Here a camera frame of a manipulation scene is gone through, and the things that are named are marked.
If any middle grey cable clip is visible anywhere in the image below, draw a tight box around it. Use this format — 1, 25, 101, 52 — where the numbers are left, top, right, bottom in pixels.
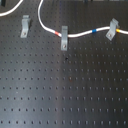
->
61, 26, 68, 51

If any grey cable clip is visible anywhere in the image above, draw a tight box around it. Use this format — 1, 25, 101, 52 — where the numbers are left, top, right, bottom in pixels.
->
20, 15, 30, 38
61, 26, 68, 51
106, 19, 119, 40

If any white cable with coloured bands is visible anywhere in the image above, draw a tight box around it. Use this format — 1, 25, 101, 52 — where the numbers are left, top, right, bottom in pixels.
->
37, 0, 128, 38

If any right grey cable clip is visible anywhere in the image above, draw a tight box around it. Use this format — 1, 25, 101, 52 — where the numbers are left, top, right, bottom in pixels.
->
106, 19, 119, 40

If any left grey cable clip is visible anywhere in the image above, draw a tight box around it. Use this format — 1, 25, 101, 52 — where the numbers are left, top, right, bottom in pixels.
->
20, 15, 30, 38

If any white cable top left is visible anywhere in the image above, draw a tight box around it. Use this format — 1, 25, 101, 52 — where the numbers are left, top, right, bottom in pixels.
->
0, 0, 24, 18

